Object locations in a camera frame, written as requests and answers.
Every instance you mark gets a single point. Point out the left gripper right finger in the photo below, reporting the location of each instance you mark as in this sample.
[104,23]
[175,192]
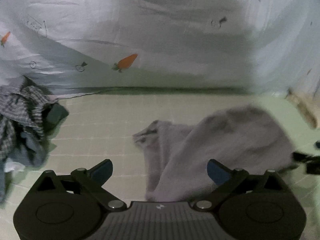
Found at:
[228,183]

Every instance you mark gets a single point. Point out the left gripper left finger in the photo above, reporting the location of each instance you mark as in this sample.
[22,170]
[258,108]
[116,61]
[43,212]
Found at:
[89,183]

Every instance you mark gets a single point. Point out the grey zip hoodie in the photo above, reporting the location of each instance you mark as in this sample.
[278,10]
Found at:
[177,155]

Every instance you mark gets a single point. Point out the folded beige garment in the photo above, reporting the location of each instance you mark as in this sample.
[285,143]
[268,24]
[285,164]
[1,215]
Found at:
[307,105]

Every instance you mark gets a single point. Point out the blue denim garment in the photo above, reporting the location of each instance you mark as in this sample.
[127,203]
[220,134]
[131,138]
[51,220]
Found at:
[29,149]

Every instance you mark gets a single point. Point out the white garment in pile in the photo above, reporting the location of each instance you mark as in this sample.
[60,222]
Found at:
[13,166]

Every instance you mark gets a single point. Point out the pale blue carrot-print sheet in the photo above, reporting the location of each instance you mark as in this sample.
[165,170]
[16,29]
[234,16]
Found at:
[77,46]

